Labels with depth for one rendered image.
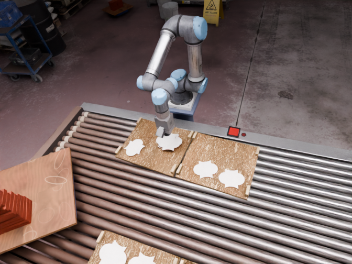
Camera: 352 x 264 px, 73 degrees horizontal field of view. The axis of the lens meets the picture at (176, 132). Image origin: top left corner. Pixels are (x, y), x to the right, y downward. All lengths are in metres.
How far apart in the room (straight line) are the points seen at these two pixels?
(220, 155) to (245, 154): 0.15
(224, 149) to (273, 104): 1.79
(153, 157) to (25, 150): 2.22
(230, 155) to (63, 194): 0.95
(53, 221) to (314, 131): 2.60
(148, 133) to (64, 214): 0.69
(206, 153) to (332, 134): 1.86
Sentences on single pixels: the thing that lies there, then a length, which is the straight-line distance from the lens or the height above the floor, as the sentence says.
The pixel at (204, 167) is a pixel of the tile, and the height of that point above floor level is 0.94.
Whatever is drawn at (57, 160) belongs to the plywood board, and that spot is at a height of 1.04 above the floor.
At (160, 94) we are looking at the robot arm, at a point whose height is 1.39.
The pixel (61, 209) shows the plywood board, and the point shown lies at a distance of 1.39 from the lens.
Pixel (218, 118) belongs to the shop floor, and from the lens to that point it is 2.93.
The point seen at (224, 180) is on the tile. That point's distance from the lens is 1.36.
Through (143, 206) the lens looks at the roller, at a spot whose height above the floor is 0.92.
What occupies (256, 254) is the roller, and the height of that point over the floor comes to 0.92.
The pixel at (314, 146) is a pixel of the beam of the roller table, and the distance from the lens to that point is 1.64.
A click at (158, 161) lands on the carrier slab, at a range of 1.46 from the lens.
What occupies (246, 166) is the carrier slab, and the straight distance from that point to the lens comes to 1.43.
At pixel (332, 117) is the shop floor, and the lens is 3.24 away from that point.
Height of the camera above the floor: 2.13
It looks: 49 degrees down
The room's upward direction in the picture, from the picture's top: 10 degrees counter-clockwise
